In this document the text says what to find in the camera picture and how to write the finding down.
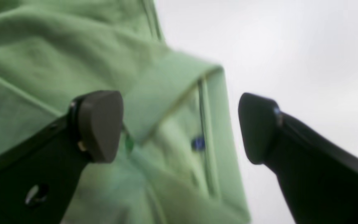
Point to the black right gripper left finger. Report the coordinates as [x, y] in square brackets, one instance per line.
[39, 176]

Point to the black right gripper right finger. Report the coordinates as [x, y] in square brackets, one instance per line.
[317, 178]

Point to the green T-shirt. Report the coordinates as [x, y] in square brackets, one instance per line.
[176, 161]

